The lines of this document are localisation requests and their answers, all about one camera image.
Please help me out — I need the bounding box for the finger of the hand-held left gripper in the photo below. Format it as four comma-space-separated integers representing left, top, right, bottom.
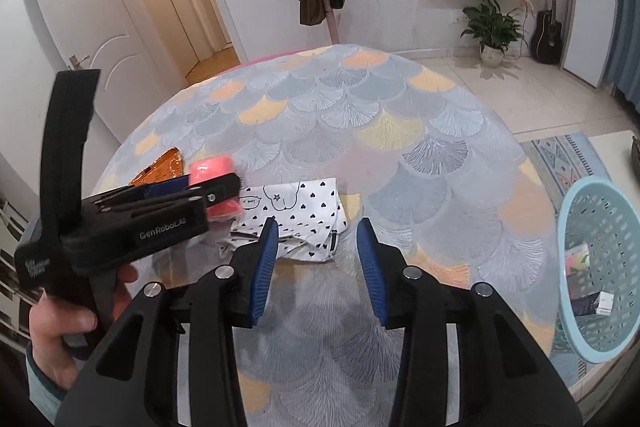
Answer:
150, 173, 242, 212
92, 177, 193, 208

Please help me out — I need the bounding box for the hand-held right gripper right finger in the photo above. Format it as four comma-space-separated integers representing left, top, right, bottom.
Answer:
356, 217, 583, 427

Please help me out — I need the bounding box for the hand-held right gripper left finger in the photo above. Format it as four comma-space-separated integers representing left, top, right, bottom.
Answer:
54, 217, 280, 427

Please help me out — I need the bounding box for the white heart print pouch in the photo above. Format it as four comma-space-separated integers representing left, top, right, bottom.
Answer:
220, 177, 349, 264

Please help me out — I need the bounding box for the pastel printed box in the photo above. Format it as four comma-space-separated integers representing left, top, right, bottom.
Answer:
565, 243, 591, 290

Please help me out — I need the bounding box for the teal plastic basket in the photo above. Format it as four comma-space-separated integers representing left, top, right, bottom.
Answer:
556, 176, 640, 365

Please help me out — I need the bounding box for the person's left hand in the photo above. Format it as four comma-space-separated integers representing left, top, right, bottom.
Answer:
29, 264, 139, 390

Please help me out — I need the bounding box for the orange snack packet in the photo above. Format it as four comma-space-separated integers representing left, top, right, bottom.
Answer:
129, 147, 183, 188

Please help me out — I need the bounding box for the black white striped cloth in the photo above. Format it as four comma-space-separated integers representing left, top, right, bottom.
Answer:
0, 192, 31, 328

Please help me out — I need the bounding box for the patterned tablecloth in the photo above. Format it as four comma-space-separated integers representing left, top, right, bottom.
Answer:
87, 43, 561, 427

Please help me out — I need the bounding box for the white room door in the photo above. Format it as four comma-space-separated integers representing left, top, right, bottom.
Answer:
27, 0, 188, 142

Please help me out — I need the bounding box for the patterned rug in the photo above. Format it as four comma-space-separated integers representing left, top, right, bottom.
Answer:
520, 134, 616, 218

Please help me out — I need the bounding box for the potted green plant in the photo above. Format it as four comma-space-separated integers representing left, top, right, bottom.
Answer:
460, 0, 526, 68

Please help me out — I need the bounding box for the white coffee table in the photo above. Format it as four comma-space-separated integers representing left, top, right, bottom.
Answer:
585, 129, 640, 192

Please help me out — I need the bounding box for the black guitar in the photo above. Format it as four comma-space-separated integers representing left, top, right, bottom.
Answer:
530, 0, 563, 65

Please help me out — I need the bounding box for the blue and beige curtain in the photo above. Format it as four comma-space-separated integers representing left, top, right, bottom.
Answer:
612, 0, 640, 128

